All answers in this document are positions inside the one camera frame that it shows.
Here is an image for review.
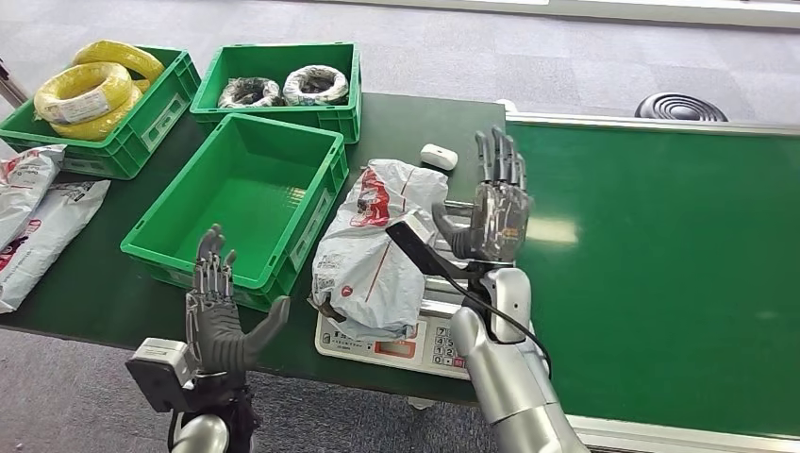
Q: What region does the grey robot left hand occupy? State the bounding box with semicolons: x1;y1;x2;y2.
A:
185;224;292;377

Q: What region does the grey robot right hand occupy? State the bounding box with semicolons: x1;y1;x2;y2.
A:
431;126;532;264

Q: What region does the white red-printed plastic package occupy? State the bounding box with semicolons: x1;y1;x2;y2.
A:
308;159;451;344

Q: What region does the green conveyor belt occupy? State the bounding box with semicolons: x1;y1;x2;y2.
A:
503;112;800;453

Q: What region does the small white plastic device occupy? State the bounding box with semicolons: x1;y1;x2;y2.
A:
420;143;459;173

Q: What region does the empty green plastic crate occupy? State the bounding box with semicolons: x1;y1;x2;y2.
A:
120;112;350;314

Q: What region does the electronic scale with steel tray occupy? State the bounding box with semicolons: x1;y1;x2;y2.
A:
314;198;540;382

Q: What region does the white printed plastic mailer bag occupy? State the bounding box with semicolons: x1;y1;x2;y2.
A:
0;179;112;315
0;144;68;251

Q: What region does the black ribbed round base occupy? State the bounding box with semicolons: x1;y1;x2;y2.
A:
634;92;729;123

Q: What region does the green crate with yellow coils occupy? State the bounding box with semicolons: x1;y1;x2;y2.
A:
0;46;202;181

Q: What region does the green crate with black coils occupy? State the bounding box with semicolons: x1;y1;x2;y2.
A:
190;42;364;145

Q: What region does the grey metal stand leg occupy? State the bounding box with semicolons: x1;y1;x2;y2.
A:
0;59;30;110

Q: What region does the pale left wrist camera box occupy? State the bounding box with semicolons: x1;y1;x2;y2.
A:
125;337;196;414

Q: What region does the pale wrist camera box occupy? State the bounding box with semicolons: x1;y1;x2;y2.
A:
384;210;479;280
125;337;196;414

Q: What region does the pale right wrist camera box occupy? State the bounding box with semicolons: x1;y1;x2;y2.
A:
384;210;479;280

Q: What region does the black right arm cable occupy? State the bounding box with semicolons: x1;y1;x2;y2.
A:
437;275;555;380

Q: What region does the black wrapped wire coil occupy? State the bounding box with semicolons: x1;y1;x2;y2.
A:
217;76;285;110
282;64;350;107

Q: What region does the yellow wire coil with label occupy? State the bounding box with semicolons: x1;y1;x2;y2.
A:
33;62;134;125

